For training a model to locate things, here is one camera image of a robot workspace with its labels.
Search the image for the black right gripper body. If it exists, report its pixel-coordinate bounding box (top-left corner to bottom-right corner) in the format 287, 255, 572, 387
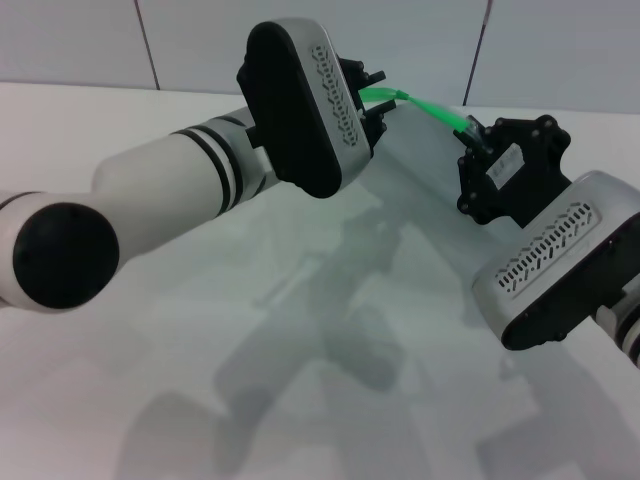
487, 133, 572, 229

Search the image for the clear green-zip document bag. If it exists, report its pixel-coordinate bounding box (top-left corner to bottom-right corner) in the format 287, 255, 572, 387
259, 85, 489, 326

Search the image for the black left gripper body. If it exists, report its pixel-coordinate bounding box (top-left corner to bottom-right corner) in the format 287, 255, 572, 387
353, 87, 374, 149

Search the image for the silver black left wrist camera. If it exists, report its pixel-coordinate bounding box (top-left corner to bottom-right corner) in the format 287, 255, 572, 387
235, 17, 375, 200

